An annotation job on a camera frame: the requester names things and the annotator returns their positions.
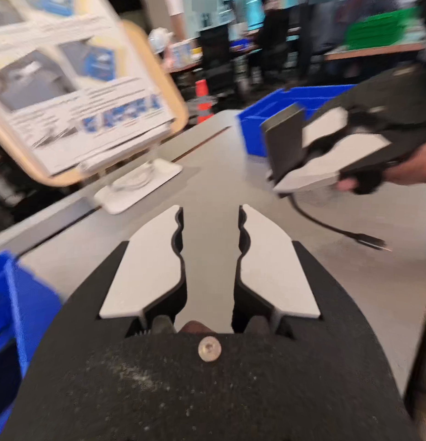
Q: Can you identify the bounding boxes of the person's right hand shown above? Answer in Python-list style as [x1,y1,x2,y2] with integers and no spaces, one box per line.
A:
[335,139,426,195]

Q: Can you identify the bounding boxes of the grey desk cable cover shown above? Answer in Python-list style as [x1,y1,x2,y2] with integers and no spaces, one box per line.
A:
[13,196,98,242]

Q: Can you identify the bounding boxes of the stack of green plastic bins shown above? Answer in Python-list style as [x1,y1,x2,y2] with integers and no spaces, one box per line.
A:
[346,6,422,49]

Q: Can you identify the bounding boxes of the printed instruction sheet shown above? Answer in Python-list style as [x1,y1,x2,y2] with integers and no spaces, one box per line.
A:
[0,0,175,176]

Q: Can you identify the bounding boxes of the blue plastic bin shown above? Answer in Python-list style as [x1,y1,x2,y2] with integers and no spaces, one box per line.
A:
[236,84,358,157]
[0,251,64,438]

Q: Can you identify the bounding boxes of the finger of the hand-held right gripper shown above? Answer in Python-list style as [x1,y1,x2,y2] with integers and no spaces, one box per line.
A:
[301,106,349,150]
[272,133,393,194]

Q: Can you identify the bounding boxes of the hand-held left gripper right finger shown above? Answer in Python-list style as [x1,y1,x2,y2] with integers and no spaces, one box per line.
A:
[232,204,321,332]

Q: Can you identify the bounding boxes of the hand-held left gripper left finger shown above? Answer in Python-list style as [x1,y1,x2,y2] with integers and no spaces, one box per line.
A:
[98,205,187,327]

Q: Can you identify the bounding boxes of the dark grey usb hub black cable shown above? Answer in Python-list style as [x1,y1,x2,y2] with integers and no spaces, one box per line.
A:
[260,103,393,252]

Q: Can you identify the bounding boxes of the black computer monitor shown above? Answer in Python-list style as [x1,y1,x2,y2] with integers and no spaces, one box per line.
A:
[198,25,235,95]

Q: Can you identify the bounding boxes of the wooden top background desk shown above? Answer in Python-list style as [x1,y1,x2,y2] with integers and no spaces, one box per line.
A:
[323,42,426,62]

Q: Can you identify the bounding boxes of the wooden book stand white base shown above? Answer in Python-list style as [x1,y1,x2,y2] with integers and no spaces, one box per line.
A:
[0,0,190,215]

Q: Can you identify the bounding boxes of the orange traffic cone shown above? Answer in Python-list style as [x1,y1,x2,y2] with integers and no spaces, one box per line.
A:
[194,79,215,124]

